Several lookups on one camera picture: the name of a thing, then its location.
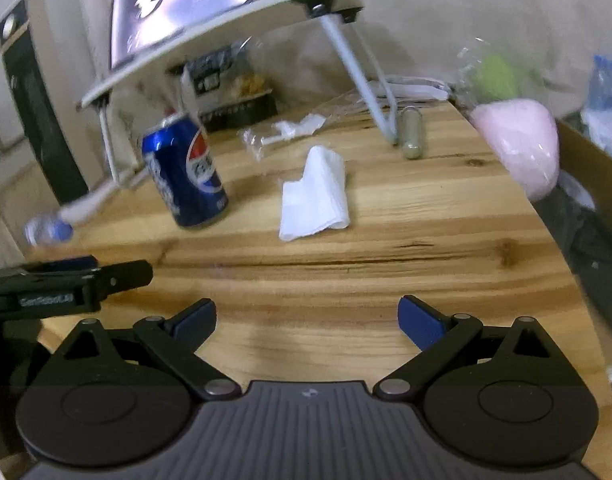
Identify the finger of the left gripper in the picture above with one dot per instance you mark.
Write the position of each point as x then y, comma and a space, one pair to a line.
71, 281

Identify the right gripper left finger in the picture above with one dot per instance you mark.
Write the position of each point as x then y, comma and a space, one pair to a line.
174, 341

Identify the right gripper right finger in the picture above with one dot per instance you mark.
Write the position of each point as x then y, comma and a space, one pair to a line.
443, 342

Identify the blue Pepsi can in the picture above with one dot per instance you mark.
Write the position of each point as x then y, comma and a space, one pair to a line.
177, 155

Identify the white cloth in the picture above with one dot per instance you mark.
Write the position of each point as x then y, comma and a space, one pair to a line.
317, 201

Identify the lying clear water bottle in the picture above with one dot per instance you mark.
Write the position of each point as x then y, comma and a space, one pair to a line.
48, 230

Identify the black and white space heater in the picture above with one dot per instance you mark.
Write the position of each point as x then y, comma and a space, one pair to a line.
45, 106

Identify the clear plastic wrapper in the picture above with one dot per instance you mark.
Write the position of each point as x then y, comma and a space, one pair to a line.
264, 138

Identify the small olive capsule tube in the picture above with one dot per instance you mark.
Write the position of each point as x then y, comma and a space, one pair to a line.
411, 133

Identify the pink fluffy object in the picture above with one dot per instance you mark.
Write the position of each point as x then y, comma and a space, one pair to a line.
522, 133

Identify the black snack box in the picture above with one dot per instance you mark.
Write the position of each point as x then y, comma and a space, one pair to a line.
228, 87

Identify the green object in plastic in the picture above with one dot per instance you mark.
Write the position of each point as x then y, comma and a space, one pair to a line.
487, 73

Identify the pack of water bottles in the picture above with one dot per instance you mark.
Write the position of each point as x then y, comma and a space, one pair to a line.
596, 113

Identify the tablet with dark screen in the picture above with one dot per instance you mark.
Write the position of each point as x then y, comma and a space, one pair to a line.
137, 26

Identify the white folding lap desk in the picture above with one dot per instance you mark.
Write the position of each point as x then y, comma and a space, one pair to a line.
201, 38

